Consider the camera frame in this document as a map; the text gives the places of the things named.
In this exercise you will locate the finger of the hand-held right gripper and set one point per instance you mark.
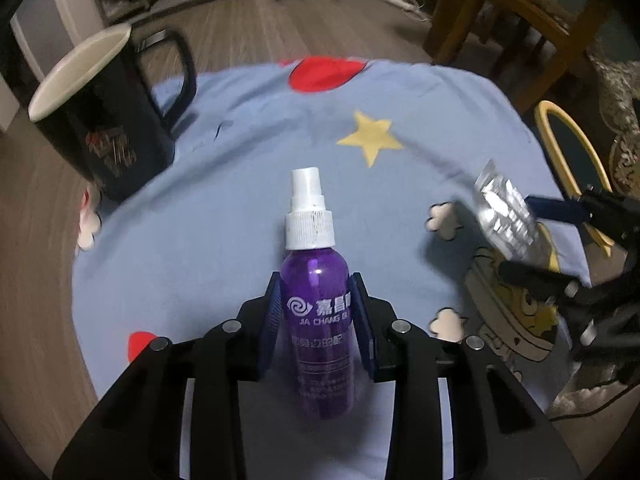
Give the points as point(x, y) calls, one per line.
point(555, 208)
point(540, 277)

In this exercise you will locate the silver blister pack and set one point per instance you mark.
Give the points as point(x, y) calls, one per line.
point(505, 210)

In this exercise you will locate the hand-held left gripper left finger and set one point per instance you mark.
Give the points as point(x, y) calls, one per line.
point(270, 325)

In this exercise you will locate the white power strip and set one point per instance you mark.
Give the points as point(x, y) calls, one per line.
point(400, 5)

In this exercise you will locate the yellow rimmed trash bin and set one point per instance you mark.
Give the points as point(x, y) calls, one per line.
point(575, 155)

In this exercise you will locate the black ceramic mug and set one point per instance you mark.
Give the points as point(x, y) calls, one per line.
point(110, 135)

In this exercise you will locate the wooden chair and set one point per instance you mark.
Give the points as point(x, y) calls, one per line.
point(530, 5)

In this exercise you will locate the purple spray bottle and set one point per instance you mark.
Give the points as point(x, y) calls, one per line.
point(315, 310)

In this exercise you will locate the blue cartoon printed blanket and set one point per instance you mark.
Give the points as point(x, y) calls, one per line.
point(240, 200)

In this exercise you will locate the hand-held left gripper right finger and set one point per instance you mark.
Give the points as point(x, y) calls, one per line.
point(362, 330)

